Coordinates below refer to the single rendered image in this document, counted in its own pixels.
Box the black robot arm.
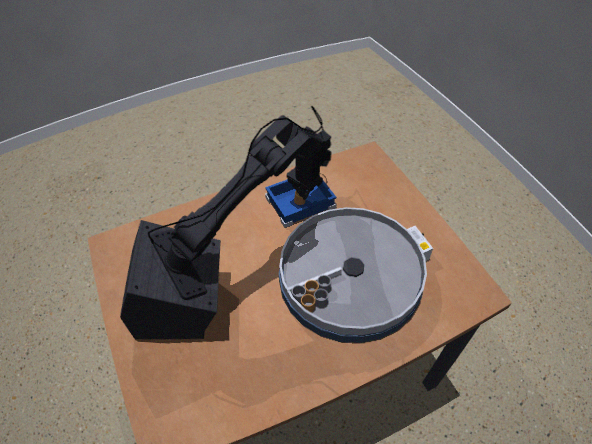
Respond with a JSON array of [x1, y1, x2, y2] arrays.
[[150, 119, 332, 300]]

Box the blue open crate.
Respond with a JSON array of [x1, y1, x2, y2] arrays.
[[267, 179, 336, 223]]

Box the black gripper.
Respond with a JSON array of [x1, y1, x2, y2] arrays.
[[287, 164, 323, 200]]

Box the bronze bushing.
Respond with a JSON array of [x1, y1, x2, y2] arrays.
[[301, 294, 315, 312], [294, 191, 306, 205], [305, 280, 319, 296]]

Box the grey round turntable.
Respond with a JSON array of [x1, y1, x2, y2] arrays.
[[279, 207, 433, 343]]

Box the grey metal bushing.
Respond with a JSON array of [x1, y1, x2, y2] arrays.
[[314, 289, 328, 308], [292, 285, 306, 304], [317, 275, 331, 292]]

